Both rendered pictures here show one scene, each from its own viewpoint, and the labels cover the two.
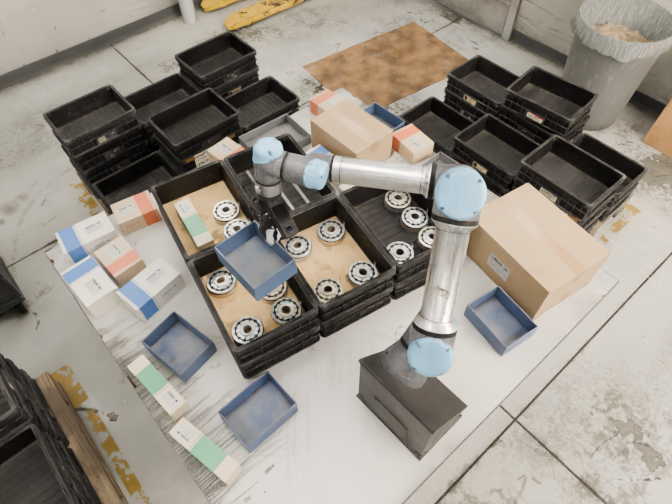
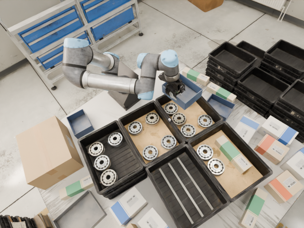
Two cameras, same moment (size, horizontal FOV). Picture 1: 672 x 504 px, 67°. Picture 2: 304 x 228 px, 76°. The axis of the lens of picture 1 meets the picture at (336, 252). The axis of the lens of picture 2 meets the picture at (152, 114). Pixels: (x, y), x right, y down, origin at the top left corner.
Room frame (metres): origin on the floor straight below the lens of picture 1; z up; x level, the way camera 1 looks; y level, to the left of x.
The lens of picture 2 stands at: (1.63, 0.15, 2.06)
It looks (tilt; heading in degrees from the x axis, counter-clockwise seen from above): 58 degrees down; 189
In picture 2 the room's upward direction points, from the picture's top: 11 degrees counter-clockwise
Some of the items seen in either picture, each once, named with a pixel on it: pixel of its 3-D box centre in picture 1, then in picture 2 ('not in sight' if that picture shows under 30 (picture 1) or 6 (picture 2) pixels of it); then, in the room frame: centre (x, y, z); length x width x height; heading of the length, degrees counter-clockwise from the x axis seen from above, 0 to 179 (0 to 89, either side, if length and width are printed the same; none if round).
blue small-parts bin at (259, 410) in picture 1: (258, 410); not in sight; (0.55, 0.26, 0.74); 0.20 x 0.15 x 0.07; 132
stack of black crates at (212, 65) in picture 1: (222, 85); not in sight; (2.75, 0.69, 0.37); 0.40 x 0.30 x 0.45; 130
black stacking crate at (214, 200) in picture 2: (279, 186); (184, 186); (1.40, 0.22, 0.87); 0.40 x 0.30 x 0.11; 29
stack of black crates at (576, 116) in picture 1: (539, 125); not in sight; (2.30, -1.19, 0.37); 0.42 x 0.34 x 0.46; 40
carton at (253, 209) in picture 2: not in sight; (253, 208); (1.51, 0.62, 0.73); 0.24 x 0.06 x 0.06; 142
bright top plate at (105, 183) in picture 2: (398, 198); (108, 177); (1.33, -0.25, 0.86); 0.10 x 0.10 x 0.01
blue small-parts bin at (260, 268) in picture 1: (255, 259); (181, 90); (0.88, 0.24, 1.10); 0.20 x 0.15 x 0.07; 41
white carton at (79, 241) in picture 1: (89, 238); (301, 163); (1.25, 0.98, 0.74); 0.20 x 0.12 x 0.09; 124
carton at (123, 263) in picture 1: (121, 261); (271, 149); (1.14, 0.83, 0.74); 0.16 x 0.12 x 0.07; 43
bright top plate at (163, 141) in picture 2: (297, 246); (168, 141); (1.11, 0.14, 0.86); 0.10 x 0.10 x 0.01
